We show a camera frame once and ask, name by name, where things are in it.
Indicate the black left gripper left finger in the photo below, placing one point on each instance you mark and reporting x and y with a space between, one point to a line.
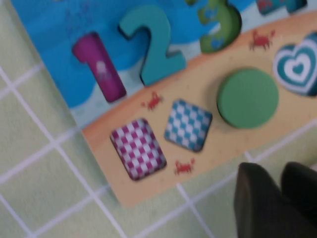
260 205

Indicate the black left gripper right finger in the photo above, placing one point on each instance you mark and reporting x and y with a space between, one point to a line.
304 193

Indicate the teal wooden number two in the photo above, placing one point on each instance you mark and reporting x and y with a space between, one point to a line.
156 49

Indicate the green wooden circle piece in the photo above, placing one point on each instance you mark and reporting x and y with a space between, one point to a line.
247 99

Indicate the wooden number puzzle board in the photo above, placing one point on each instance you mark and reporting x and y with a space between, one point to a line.
49 29

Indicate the green checked tablecloth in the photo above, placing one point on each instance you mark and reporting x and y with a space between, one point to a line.
37 186

